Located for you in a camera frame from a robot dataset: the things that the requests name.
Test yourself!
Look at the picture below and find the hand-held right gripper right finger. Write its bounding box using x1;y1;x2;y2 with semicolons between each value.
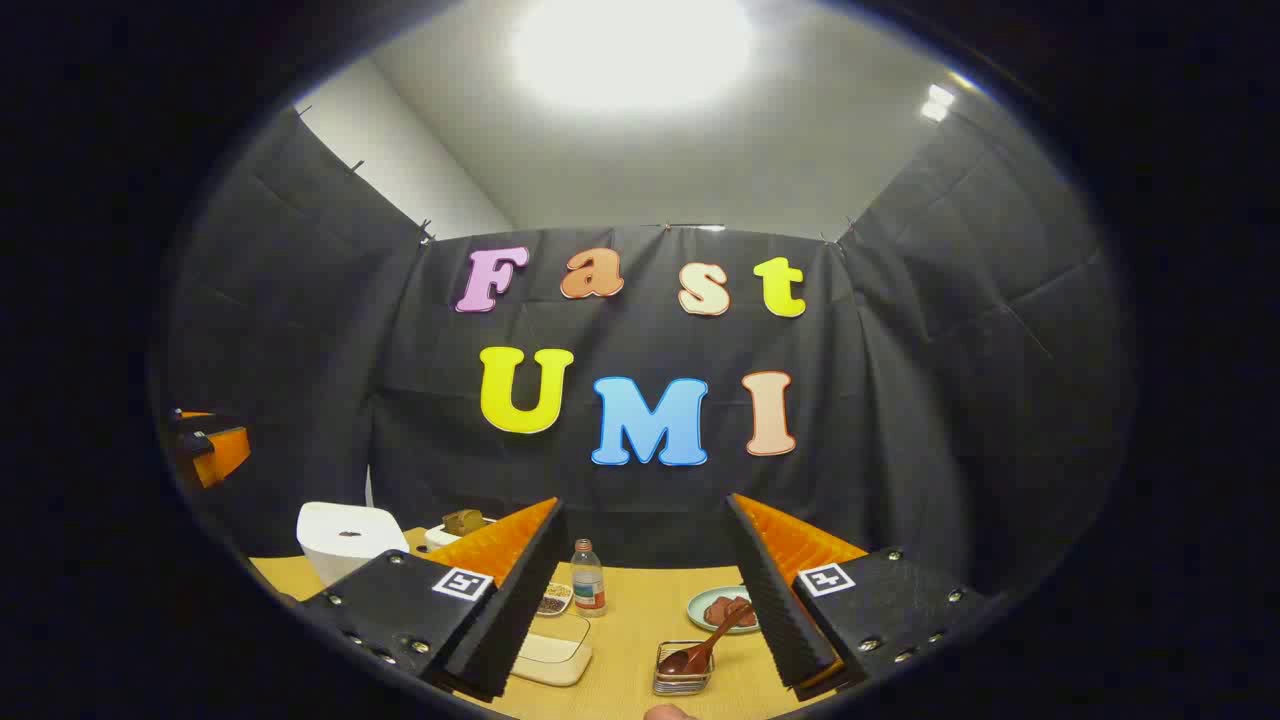
724;493;991;701

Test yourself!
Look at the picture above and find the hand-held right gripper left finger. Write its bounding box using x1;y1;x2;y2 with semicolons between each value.
297;497;569;701

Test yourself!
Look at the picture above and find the white rice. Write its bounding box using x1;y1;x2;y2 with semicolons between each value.
515;635;587;681

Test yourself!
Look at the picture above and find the brown wooden spoon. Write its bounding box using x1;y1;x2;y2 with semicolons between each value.
658;603;753;676

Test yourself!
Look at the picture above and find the metal wire chopstick holder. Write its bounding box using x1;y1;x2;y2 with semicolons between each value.
653;641;715;696

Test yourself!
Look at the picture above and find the white rice cooker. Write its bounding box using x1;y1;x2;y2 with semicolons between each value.
297;502;411;589

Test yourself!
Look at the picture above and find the clear plastic water bottle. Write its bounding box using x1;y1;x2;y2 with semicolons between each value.
571;539;607;617

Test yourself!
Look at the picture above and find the clear glass container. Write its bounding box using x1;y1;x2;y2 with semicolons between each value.
510;612;593;687

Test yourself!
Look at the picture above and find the pale green plate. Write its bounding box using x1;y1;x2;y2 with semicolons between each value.
687;586;761;635

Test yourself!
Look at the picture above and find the white toaster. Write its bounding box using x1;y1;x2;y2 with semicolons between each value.
425;515;496;553

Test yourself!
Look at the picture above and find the large ceiling light panel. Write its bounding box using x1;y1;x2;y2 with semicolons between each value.
510;0;756;111

